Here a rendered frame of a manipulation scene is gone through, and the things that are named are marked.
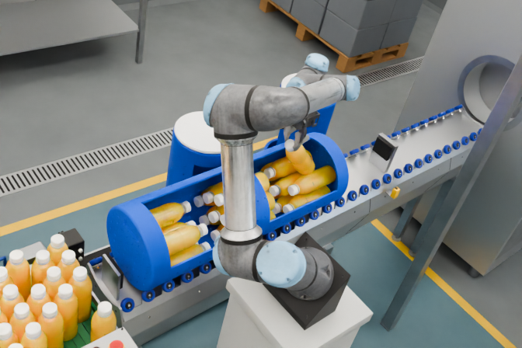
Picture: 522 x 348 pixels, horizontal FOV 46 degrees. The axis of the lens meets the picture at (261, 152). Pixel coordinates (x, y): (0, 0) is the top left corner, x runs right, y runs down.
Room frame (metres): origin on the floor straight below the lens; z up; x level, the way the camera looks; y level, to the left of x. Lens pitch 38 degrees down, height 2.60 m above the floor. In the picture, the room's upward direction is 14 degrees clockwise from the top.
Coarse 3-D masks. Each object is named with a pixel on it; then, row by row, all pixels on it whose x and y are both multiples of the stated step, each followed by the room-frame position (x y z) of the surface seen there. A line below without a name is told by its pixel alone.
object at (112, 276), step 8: (104, 256) 1.26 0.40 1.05; (104, 264) 1.26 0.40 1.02; (112, 264) 1.24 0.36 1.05; (104, 272) 1.26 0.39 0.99; (112, 272) 1.23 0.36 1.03; (120, 272) 1.23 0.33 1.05; (104, 280) 1.26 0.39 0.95; (112, 280) 1.23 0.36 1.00; (120, 280) 1.22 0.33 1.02; (112, 288) 1.22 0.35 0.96; (120, 288) 1.22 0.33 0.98
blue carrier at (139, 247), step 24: (312, 144) 1.97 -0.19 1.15; (336, 144) 1.91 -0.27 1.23; (216, 168) 1.65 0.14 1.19; (336, 168) 1.82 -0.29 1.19; (168, 192) 1.44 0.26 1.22; (192, 192) 1.62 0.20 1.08; (264, 192) 1.57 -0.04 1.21; (336, 192) 1.79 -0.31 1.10; (120, 216) 1.32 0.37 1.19; (144, 216) 1.30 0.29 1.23; (192, 216) 1.59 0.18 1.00; (264, 216) 1.52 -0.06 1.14; (288, 216) 1.61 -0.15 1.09; (120, 240) 1.31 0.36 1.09; (144, 240) 1.23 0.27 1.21; (120, 264) 1.30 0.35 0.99; (144, 264) 1.22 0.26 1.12; (168, 264) 1.23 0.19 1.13; (192, 264) 1.30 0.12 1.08; (144, 288) 1.21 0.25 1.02
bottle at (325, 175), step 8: (320, 168) 1.87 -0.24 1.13; (328, 168) 1.87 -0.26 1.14; (304, 176) 1.79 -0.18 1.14; (312, 176) 1.80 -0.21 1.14; (320, 176) 1.81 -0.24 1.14; (328, 176) 1.83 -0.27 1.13; (296, 184) 1.75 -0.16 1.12; (304, 184) 1.75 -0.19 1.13; (312, 184) 1.77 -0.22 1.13; (320, 184) 1.79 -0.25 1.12; (328, 184) 1.84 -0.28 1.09; (304, 192) 1.74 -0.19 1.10
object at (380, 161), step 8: (384, 136) 2.26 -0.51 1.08; (376, 144) 2.25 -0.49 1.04; (384, 144) 2.22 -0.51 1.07; (392, 144) 2.22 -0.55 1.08; (376, 152) 2.24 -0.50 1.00; (384, 152) 2.21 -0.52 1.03; (392, 152) 2.21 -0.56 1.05; (368, 160) 2.27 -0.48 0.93; (376, 160) 2.25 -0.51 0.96; (384, 160) 2.22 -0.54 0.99; (384, 168) 2.21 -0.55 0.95
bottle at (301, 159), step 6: (300, 150) 1.75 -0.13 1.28; (288, 156) 1.74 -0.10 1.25; (294, 156) 1.74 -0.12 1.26; (300, 156) 1.75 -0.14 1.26; (306, 156) 1.78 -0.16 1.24; (294, 162) 1.75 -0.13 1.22; (300, 162) 1.76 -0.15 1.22; (306, 162) 1.78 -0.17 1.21; (312, 162) 1.82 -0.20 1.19; (300, 168) 1.77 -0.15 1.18; (306, 168) 1.79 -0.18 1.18; (312, 168) 1.81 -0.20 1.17; (306, 174) 1.80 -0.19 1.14
